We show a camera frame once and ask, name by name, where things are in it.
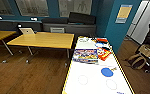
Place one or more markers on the white plastic bag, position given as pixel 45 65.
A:
pixel 84 40

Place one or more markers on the colourful snack packets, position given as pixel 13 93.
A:
pixel 86 56

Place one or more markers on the dark grey sofa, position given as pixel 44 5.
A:
pixel 74 26

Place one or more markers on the small blue white pack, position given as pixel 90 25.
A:
pixel 100 45

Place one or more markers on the grey box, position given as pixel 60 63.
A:
pixel 57 30

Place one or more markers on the red and black pack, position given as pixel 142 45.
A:
pixel 102 40

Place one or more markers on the black sofa cushion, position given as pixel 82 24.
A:
pixel 81 18

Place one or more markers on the long wooden table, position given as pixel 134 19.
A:
pixel 1 35
pixel 41 39

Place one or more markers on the flat blue bowl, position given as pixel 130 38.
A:
pixel 106 71

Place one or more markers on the wide interior glass window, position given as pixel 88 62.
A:
pixel 74 7

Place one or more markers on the white work table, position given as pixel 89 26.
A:
pixel 94 83

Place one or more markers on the small beige box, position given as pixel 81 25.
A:
pixel 27 31

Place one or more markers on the yellow pillar sign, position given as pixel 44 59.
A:
pixel 123 13

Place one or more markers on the cardboard box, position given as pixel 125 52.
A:
pixel 147 50

